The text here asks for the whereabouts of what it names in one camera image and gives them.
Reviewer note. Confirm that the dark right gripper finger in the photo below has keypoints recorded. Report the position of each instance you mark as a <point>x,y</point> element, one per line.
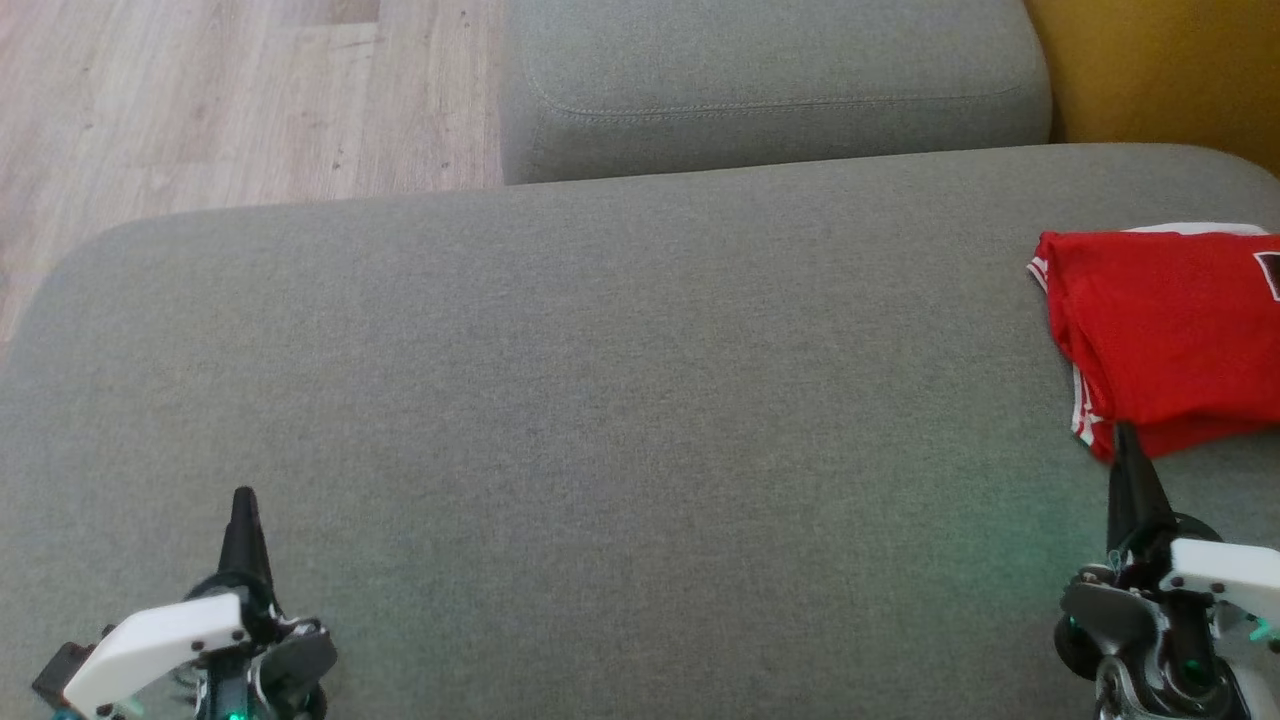
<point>1135,500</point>

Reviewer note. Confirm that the yellow upholstered backrest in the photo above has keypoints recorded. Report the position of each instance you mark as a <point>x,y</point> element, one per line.
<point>1170,70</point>

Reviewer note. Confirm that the large grey sofa seat cushion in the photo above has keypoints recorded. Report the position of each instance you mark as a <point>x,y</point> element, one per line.
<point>600,400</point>

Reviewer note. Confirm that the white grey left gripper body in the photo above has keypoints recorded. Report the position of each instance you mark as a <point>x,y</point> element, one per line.
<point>160,643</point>

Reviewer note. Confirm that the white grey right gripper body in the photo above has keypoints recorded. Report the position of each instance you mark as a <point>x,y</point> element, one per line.
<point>1225,572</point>

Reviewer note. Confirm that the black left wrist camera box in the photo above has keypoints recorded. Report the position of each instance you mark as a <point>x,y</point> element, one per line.
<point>62,676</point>

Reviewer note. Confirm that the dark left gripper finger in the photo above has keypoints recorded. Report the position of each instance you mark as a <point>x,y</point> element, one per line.
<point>245,548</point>

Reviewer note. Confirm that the red shorts white waistband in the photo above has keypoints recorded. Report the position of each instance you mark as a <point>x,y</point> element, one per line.
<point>1200,227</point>

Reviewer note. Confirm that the red white sports jersey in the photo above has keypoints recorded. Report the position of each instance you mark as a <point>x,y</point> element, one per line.
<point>1170,330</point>

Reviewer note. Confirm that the grey stitched-seam sofa cushion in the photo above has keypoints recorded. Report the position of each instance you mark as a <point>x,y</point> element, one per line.
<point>770,60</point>

